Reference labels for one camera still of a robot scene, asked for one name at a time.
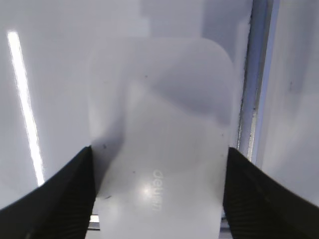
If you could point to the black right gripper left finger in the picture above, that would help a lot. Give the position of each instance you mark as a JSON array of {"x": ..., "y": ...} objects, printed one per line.
[{"x": 59, "y": 209}]

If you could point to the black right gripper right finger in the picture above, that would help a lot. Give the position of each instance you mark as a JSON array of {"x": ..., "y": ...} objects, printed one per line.
[{"x": 257, "y": 207}]

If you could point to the white eraser with black felt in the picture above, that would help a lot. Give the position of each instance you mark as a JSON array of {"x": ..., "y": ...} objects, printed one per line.
[{"x": 160, "y": 113}]

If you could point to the white board with grey frame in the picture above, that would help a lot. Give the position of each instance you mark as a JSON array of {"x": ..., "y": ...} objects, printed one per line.
[{"x": 46, "y": 48}]

